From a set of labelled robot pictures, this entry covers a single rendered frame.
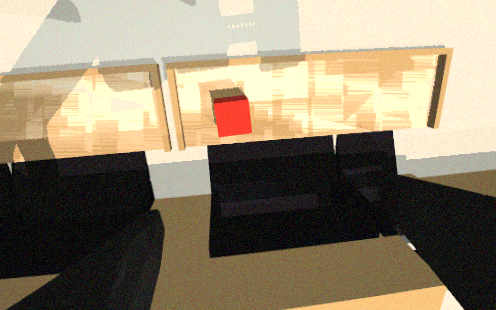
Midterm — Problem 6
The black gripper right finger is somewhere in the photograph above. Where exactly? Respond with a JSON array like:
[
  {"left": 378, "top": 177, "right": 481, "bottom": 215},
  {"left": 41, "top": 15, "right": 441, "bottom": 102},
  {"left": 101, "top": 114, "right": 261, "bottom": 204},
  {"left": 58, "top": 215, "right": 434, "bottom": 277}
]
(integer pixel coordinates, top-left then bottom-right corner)
[{"left": 379, "top": 173, "right": 496, "bottom": 310}]

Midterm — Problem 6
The red cube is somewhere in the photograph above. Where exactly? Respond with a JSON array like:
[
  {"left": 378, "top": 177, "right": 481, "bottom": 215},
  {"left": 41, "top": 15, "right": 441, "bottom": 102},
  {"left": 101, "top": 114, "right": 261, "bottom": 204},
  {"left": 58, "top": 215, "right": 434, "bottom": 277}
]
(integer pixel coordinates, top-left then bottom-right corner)
[{"left": 214, "top": 95, "right": 252, "bottom": 137}]

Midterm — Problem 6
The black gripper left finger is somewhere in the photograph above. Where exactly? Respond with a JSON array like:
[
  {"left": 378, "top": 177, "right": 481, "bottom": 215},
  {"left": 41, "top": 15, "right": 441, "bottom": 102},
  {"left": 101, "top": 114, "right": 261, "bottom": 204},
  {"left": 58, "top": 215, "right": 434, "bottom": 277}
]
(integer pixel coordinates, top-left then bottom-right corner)
[{"left": 6, "top": 210, "right": 165, "bottom": 310}]

